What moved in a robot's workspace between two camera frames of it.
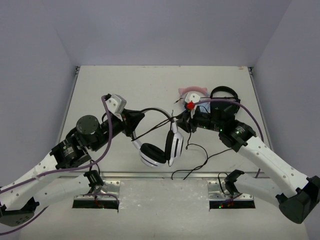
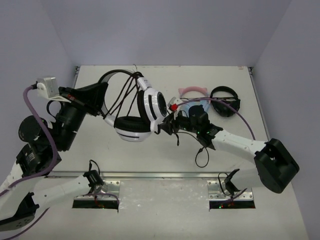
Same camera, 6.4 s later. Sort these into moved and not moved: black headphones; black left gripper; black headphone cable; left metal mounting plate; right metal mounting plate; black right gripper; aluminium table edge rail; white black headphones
Moved: white black headphones; black left gripper; black headphone cable; black right gripper
Not moved: right metal mounting plate; black headphones; left metal mounting plate; aluminium table edge rail
